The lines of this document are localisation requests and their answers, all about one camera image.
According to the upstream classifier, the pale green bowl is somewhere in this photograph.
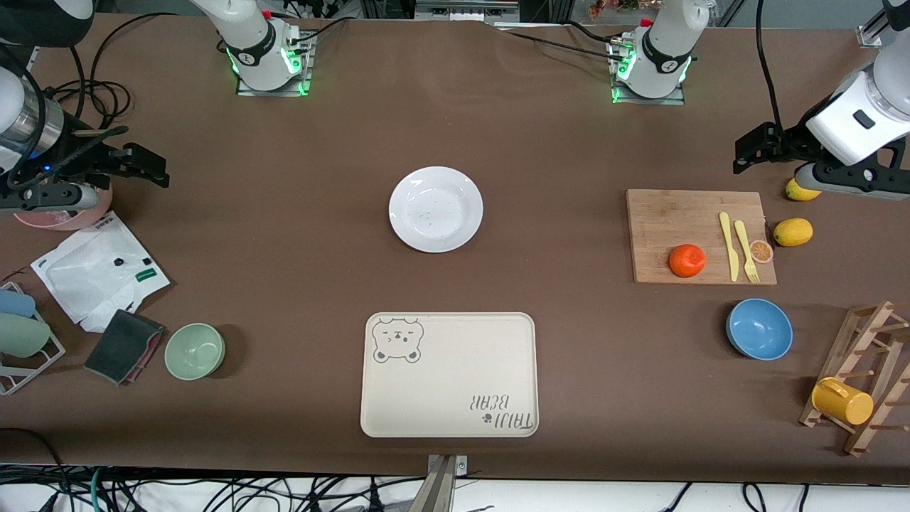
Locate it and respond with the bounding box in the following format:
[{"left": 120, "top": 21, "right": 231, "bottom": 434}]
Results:
[{"left": 164, "top": 323, "right": 227, "bottom": 381}]

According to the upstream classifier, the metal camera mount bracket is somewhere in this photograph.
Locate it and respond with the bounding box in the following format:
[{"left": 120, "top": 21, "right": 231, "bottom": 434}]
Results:
[{"left": 409, "top": 454, "right": 470, "bottom": 512}]

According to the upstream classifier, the metal frame structure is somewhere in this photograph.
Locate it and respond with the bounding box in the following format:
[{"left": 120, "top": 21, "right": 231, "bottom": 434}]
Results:
[{"left": 359, "top": 0, "right": 577, "bottom": 26}]

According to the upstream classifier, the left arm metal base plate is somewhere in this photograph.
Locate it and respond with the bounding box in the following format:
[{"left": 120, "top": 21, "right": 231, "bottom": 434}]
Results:
[{"left": 610, "top": 39, "right": 687, "bottom": 106}]

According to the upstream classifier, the pale green cup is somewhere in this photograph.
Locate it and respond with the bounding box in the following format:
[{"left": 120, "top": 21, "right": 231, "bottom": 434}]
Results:
[{"left": 0, "top": 313, "right": 52, "bottom": 359}]

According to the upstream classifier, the coiled black cable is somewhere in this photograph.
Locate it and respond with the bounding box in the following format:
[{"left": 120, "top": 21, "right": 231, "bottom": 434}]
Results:
[{"left": 46, "top": 11, "right": 180, "bottom": 130}]

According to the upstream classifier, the blue bowl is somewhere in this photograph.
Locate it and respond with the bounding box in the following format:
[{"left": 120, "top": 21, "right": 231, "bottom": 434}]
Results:
[{"left": 725, "top": 298, "right": 794, "bottom": 361}]

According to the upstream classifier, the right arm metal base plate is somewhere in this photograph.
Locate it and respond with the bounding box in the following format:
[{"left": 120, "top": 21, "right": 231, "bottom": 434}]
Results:
[{"left": 236, "top": 32, "right": 314, "bottom": 97}]

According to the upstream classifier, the base black cable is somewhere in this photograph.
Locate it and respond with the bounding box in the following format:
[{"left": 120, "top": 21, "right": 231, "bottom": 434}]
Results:
[
  {"left": 284, "top": 16, "right": 350, "bottom": 45},
  {"left": 501, "top": 21, "right": 630, "bottom": 63}
]

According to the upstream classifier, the yellow plastic knife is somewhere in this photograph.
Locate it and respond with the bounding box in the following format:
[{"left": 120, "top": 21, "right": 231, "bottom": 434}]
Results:
[{"left": 719, "top": 211, "right": 740, "bottom": 282}]

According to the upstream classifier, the pink bowl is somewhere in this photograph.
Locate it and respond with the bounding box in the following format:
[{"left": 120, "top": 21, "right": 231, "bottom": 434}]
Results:
[{"left": 13, "top": 181, "right": 114, "bottom": 232}]

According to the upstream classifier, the orange fruit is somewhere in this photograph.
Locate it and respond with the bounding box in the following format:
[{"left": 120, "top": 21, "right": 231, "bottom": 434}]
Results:
[{"left": 668, "top": 244, "right": 707, "bottom": 279}]

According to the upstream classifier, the wooden cutting board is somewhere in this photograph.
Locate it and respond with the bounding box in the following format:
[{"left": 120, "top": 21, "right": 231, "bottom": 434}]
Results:
[{"left": 626, "top": 189, "right": 778, "bottom": 286}]

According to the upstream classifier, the white wire rack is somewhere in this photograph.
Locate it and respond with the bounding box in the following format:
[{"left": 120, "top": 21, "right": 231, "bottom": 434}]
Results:
[{"left": 0, "top": 281, "right": 67, "bottom": 397}]

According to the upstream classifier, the yellow cup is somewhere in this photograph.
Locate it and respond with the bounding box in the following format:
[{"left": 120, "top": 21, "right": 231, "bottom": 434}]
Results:
[{"left": 811, "top": 377, "right": 874, "bottom": 426}]

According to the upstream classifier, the cream bear print tray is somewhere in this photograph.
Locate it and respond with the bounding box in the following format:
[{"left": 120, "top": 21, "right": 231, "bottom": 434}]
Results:
[{"left": 360, "top": 311, "right": 540, "bottom": 439}]

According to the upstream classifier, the white plastic bag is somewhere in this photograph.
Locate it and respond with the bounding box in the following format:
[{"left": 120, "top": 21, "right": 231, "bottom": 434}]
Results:
[{"left": 30, "top": 210, "right": 171, "bottom": 334}]

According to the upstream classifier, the aluminium corner profile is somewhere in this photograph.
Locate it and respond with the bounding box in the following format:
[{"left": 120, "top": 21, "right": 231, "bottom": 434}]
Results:
[{"left": 857, "top": 14, "right": 889, "bottom": 49}]

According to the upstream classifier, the grey folded cloth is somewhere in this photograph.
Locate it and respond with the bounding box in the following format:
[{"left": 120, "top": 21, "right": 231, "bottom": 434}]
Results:
[{"left": 84, "top": 309, "right": 166, "bottom": 387}]

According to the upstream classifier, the right base black cable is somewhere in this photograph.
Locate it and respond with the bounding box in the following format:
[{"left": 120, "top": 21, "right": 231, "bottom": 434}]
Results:
[{"left": 284, "top": 16, "right": 350, "bottom": 45}]

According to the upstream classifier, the yellow plastic fork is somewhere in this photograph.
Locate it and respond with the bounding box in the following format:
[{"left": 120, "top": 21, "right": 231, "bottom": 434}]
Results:
[{"left": 734, "top": 220, "right": 761, "bottom": 284}]

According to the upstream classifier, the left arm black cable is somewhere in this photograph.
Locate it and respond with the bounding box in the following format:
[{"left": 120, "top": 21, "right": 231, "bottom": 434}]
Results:
[{"left": 755, "top": 0, "right": 786, "bottom": 132}]

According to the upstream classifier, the light blue cup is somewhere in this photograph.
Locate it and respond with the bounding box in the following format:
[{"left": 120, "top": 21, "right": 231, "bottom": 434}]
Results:
[{"left": 0, "top": 289, "right": 36, "bottom": 319}]

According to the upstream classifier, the left base black cable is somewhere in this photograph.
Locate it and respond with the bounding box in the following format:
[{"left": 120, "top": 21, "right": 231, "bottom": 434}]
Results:
[{"left": 501, "top": 21, "right": 630, "bottom": 63}]

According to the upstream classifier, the white round plate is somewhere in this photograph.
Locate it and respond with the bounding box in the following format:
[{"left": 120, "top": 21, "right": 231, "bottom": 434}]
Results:
[{"left": 388, "top": 166, "right": 484, "bottom": 254}]

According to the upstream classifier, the wooden cup rack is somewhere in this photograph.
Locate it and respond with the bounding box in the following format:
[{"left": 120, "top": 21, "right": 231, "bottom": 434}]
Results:
[{"left": 798, "top": 300, "right": 910, "bottom": 457}]

